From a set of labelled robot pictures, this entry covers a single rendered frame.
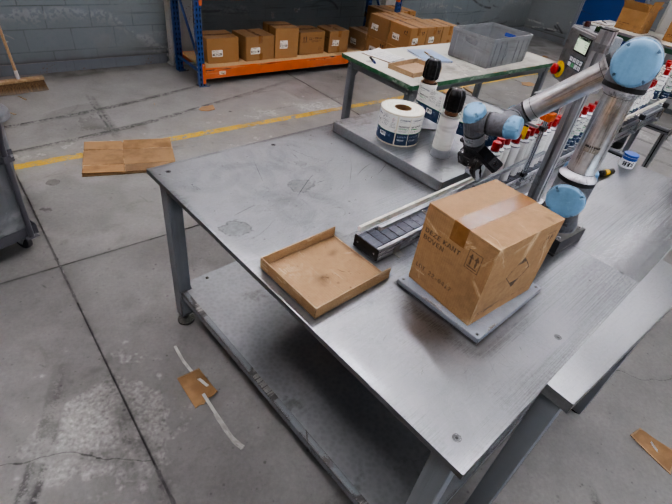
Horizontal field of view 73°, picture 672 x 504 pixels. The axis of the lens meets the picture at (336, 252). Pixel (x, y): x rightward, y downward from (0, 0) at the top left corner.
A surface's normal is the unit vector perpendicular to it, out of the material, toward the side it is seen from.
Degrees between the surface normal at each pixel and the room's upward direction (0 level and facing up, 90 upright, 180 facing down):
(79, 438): 0
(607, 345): 0
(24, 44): 90
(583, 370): 0
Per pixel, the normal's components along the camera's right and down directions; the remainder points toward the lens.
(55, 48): 0.62, 0.55
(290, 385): 0.13, -0.78
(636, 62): -0.52, 0.31
